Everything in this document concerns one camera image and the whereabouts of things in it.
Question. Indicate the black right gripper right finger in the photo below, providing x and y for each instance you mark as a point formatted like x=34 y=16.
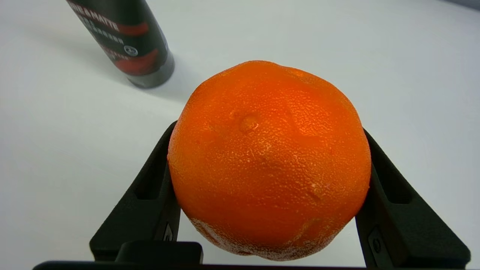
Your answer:
x=405 y=225

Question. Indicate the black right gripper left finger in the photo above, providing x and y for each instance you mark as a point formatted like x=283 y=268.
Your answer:
x=144 y=213

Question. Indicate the orange fruit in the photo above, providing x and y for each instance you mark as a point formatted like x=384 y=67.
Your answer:
x=268 y=161

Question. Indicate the black L'Oreal cosmetic tube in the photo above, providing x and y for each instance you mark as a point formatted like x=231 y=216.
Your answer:
x=127 y=41

